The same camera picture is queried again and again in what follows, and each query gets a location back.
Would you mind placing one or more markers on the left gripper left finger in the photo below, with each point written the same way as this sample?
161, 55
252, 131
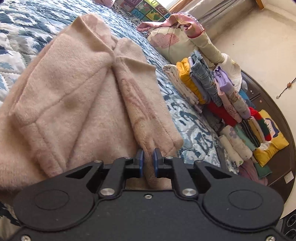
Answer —
116, 174

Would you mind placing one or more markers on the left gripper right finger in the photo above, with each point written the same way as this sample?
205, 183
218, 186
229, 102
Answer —
173, 168

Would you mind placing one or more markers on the beige pink knit sweater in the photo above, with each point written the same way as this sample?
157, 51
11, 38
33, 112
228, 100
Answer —
86, 96

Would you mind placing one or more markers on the rolled white floral garment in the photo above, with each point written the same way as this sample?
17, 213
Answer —
236, 149

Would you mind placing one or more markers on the folded red garment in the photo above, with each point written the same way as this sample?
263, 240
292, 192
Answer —
222, 113

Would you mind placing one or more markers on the striped folded garment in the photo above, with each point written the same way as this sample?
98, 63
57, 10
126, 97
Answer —
253, 131

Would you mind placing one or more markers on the green folded garment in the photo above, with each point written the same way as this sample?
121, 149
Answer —
262, 171

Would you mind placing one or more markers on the folded cream blanket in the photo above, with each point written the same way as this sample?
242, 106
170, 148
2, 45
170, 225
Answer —
172, 73

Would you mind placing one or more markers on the folded yellow garment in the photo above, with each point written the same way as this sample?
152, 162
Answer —
187, 77

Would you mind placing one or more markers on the folded purple garment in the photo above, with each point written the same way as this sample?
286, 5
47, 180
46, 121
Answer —
232, 101

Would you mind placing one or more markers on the folded denim jeans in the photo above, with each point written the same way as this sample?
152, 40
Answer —
204, 75

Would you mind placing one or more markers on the yellow cartoon pillow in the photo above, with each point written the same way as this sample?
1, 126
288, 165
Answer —
267, 150

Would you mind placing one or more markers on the cream pink floral duvet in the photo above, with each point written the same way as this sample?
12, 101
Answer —
180, 35

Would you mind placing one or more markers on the colourful alphabet headboard mat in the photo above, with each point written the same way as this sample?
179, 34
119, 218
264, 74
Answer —
143, 10

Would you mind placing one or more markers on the beige window curtain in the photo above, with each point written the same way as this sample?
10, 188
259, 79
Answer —
209, 13

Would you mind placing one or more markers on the blue white patterned quilt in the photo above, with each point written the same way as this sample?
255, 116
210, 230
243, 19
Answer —
28, 26

